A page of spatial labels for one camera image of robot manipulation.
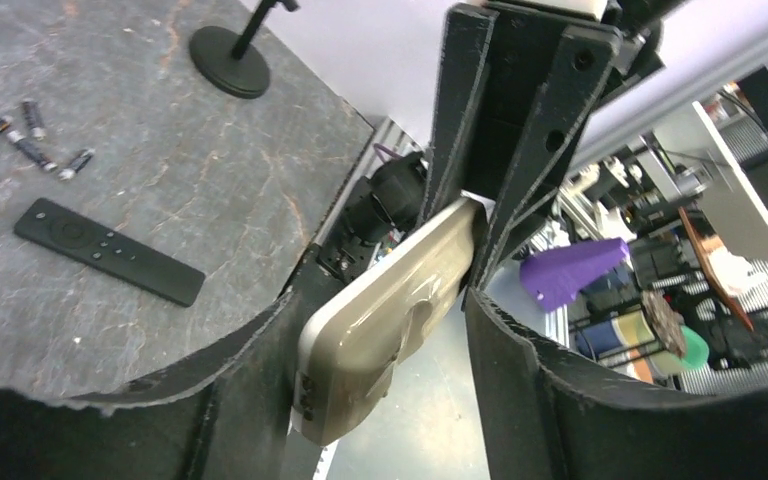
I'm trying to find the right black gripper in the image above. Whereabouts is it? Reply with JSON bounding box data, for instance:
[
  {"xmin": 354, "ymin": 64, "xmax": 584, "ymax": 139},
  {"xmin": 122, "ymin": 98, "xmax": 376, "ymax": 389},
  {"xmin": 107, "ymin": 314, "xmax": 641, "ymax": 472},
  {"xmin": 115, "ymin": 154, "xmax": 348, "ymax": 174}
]
[{"xmin": 419, "ymin": 1, "xmax": 666, "ymax": 291}]

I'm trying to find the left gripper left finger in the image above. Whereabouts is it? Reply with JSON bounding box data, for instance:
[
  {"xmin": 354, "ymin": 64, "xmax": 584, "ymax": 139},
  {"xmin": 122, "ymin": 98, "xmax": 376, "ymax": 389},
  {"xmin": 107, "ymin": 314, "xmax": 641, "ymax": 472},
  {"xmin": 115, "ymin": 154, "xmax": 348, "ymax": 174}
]
[{"xmin": 0, "ymin": 291, "xmax": 305, "ymax": 479}]

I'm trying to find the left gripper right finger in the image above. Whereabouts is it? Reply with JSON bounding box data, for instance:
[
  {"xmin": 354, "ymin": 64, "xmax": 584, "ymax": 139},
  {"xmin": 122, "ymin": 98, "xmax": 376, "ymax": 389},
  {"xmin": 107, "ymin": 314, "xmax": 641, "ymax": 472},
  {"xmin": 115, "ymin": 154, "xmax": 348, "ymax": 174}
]
[{"xmin": 464, "ymin": 288, "xmax": 768, "ymax": 479}]

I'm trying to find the black slim remote control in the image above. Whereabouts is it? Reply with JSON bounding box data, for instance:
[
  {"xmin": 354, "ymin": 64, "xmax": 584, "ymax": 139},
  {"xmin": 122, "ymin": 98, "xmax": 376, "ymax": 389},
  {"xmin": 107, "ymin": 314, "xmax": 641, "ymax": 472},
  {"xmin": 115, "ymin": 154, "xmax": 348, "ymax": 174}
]
[{"xmin": 14, "ymin": 198, "xmax": 206, "ymax": 307}]

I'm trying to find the purple cone object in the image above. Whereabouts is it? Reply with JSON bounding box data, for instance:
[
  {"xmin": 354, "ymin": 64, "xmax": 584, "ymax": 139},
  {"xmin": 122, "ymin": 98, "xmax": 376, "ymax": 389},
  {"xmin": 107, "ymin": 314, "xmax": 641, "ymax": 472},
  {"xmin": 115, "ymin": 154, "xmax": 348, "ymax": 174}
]
[{"xmin": 519, "ymin": 238, "xmax": 629, "ymax": 312}]

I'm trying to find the black microphone stand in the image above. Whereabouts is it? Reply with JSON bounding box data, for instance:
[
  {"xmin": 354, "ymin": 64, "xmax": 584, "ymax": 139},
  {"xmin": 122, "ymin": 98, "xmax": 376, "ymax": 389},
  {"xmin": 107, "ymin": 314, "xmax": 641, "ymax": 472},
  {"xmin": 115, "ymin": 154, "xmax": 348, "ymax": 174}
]
[{"xmin": 188, "ymin": 0, "xmax": 299, "ymax": 99}]

